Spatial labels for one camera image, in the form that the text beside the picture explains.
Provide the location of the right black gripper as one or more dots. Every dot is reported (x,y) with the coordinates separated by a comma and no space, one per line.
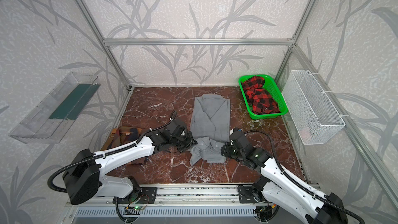
(228,149)

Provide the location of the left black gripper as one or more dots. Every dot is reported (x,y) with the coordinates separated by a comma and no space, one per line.
(185,138)

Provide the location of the grey long sleeve shirt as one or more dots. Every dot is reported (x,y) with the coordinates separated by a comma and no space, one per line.
(210,127)

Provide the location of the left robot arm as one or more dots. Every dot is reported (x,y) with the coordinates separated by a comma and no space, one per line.
(87,177)

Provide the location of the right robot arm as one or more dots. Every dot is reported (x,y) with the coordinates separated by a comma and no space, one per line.
(281,187)

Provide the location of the red black plaid shirt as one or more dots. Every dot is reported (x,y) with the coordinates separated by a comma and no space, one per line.
(260,99)

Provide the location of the folded multicolour plaid shirt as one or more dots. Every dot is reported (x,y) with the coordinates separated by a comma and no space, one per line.
(121,136)

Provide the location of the green plastic basket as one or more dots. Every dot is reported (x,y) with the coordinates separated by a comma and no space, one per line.
(272,88)

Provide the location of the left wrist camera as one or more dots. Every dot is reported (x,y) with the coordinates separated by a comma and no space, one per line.
(177,127)

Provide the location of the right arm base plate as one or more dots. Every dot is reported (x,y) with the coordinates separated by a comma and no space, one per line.
(250,194)

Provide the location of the aluminium front rail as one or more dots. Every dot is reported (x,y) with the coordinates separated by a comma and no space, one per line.
(222,195)

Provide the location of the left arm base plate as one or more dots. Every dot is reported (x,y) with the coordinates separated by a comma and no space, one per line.
(146,195)

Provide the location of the white wire mesh basket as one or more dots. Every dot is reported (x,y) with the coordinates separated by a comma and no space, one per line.
(313,114)

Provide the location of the clear acrylic wall shelf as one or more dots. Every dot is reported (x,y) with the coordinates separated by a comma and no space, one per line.
(51,119)

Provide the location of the aluminium cage frame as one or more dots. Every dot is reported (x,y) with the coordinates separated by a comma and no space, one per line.
(385,179)

